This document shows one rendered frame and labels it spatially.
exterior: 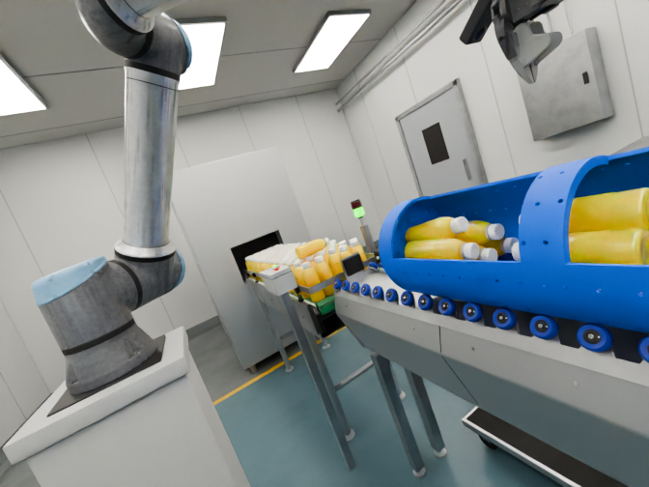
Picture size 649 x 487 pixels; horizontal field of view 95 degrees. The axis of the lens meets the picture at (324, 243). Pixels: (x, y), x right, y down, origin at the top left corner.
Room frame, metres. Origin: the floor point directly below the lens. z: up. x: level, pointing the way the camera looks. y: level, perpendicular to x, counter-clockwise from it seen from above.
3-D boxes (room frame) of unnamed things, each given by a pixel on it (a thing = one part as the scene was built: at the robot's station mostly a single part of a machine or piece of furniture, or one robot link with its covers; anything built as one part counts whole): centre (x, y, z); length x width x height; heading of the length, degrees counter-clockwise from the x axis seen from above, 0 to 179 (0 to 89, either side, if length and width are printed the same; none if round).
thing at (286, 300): (1.37, 0.26, 0.50); 0.04 x 0.04 x 1.00; 24
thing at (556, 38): (0.52, -0.45, 1.43); 0.06 x 0.03 x 0.09; 24
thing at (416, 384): (1.27, -0.18, 0.31); 0.06 x 0.06 x 0.63; 24
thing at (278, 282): (1.37, 0.26, 1.05); 0.20 x 0.10 x 0.10; 24
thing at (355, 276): (1.30, -0.09, 0.99); 0.10 x 0.02 x 0.12; 114
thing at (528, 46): (0.51, -0.43, 1.43); 0.06 x 0.03 x 0.09; 24
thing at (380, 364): (1.21, -0.05, 0.31); 0.06 x 0.06 x 0.63; 24
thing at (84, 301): (0.73, 0.59, 1.29); 0.17 x 0.15 x 0.18; 160
